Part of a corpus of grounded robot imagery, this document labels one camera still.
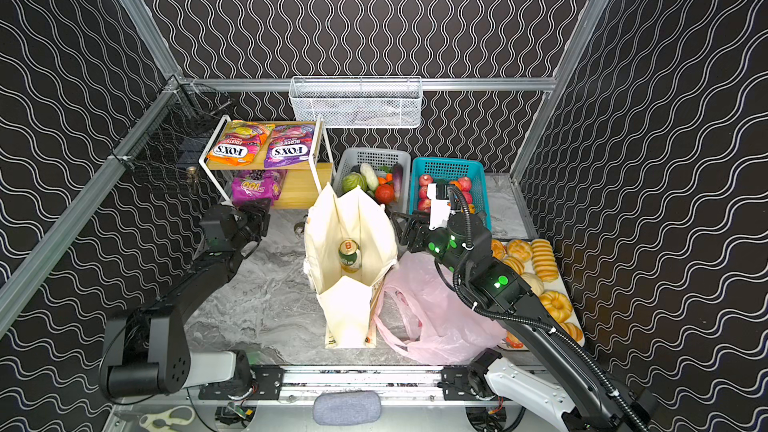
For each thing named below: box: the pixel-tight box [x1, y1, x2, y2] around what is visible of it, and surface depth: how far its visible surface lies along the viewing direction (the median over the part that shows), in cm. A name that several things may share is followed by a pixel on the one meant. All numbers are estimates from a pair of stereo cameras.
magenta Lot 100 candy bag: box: [232, 169, 287, 206], surface depth 91 cm
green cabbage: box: [342, 172, 369, 193], surface depth 108 cm
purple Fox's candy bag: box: [264, 124, 314, 168], surface depth 80 cm
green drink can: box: [338, 239, 362, 274], surface depth 90 cm
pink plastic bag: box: [374, 254, 508, 365], surface depth 78 cm
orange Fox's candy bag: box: [207, 120, 275, 166], surface depth 80 cm
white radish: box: [360, 162, 379, 192], surface depth 114 cm
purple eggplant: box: [392, 163, 404, 199], surface depth 113 cm
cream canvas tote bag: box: [303, 183, 398, 348], surface depth 80 cm
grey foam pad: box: [312, 390, 382, 426], surface depth 70 cm
